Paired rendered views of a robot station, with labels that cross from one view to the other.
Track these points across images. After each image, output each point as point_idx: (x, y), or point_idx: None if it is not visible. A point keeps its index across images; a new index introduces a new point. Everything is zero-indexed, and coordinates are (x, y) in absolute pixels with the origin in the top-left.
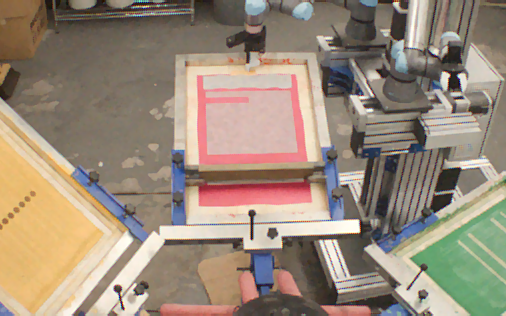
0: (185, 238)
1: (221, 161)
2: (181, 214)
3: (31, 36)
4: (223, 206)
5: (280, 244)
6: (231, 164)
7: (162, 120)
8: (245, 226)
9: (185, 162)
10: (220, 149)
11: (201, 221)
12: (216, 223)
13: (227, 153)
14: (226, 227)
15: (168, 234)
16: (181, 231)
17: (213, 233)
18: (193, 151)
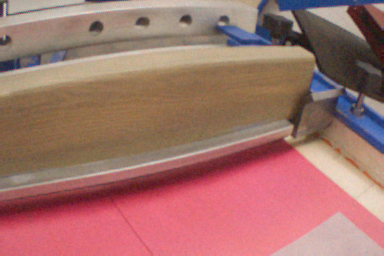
0: None
1: (283, 214)
2: (246, 39)
3: None
4: None
5: None
6: (224, 58)
7: None
8: (85, 10)
9: (357, 170)
10: (322, 246)
11: (196, 47)
12: (157, 48)
13: (289, 247)
14: (128, 6)
15: (233, 3)
16: (215, 3)
17: (150, 1)
18: (372, 200)
